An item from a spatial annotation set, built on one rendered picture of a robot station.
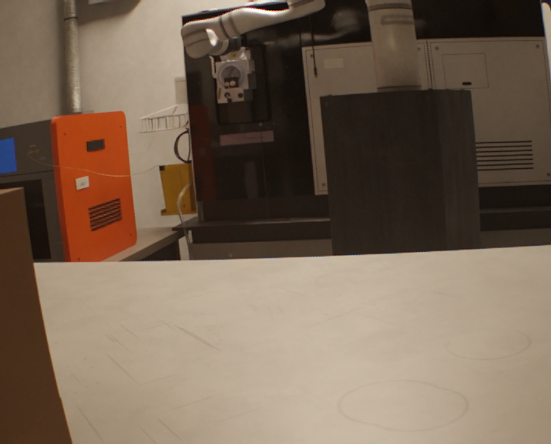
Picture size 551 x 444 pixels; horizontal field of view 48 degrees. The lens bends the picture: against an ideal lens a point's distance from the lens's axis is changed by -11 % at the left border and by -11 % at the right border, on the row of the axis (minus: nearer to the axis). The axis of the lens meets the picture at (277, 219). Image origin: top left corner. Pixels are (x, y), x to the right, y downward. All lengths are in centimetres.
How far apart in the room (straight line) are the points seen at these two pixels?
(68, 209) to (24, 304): 156
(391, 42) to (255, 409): 101
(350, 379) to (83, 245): 148
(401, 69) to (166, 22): 236
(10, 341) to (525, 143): 196
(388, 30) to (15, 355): 116
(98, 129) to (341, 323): 150
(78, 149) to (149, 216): 179
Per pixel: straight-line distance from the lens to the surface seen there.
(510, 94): 211
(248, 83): 211
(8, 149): 191
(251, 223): 215
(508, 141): 212
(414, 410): 41
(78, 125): 189
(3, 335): 25
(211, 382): 47
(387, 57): 133
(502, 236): 208
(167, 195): 234
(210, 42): 183
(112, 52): 369
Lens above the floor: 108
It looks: 9 degrees down
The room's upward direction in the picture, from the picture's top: 5 degrees counter-clockwise
